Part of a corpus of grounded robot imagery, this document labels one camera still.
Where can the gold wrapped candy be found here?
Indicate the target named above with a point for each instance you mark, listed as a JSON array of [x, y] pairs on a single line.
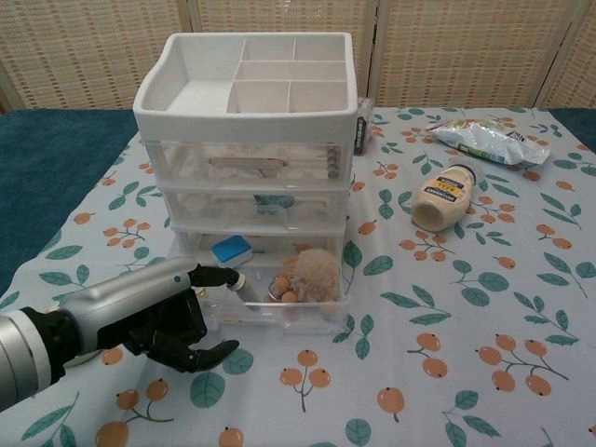
[[202, 293]]

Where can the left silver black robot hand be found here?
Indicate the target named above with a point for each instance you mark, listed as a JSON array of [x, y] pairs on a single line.
[[125, 298]]

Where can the mayonnaise squeeze bottle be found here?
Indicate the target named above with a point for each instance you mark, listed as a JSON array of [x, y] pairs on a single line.
[[442, 198]]

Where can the floral light blue tablecloth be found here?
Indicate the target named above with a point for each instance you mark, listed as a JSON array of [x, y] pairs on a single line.
[[419, 326]]

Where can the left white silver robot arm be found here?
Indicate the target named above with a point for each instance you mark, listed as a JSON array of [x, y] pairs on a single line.
[[18, 358]]

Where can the silver white snack bag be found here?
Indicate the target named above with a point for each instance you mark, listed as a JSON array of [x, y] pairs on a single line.
[[489, 139]]

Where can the beige fluffy pompom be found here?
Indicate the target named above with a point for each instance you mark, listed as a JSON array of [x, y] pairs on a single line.
[[316, 277]]

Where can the white plastic drawer organizer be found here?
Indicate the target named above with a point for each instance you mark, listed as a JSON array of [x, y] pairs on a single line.
[[242, 123]]

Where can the teal cloth item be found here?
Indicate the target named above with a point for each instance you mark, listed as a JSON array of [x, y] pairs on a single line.
[[274, 202]]

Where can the teal fabric table cover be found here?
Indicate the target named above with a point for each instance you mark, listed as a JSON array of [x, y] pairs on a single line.
[[56, 163]]

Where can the clear plastic container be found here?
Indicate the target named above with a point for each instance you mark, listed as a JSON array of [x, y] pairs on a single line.
[[288, 316]]

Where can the bamboo folding screen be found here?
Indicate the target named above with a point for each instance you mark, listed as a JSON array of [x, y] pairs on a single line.
[[93, 51]]

